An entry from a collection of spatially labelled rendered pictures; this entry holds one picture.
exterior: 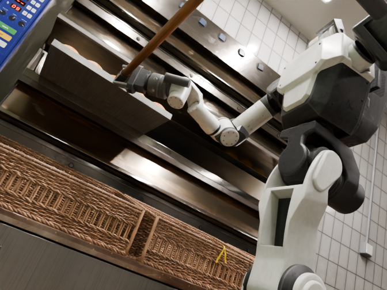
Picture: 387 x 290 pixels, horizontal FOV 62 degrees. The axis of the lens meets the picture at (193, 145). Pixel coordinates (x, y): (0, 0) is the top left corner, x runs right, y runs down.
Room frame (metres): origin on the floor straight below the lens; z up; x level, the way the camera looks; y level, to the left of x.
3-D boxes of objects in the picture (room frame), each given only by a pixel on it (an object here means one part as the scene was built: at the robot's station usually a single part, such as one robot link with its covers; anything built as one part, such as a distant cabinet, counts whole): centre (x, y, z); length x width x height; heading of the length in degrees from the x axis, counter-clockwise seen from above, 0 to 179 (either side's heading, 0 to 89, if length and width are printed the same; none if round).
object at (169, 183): (1.64, -0.01, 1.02); 1.79 x 0.11 x 0.19; 114
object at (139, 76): (1.06, 0.25, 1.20); 0.12 x 0.10 x 0.13; 81
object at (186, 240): (1.39, -0.12, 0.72); 0.56 x 0.49 x 0.28; 114
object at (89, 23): (1.64, -0.01, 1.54); 1.79 x 0.11 x 0.19; 114
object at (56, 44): (1.30, 0.46, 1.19); 0.55 x 0.36 x 0.03; 116
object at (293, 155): (0.87, -0.40, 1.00); 0.28 x 0.13 x 0.18; 115
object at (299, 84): (0.85, -0.38, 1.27); 0.34 x 0.30 x 0.36; 17
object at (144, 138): (1.66, 0.00, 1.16); 1.80 x 0.06 x 0.04; 114
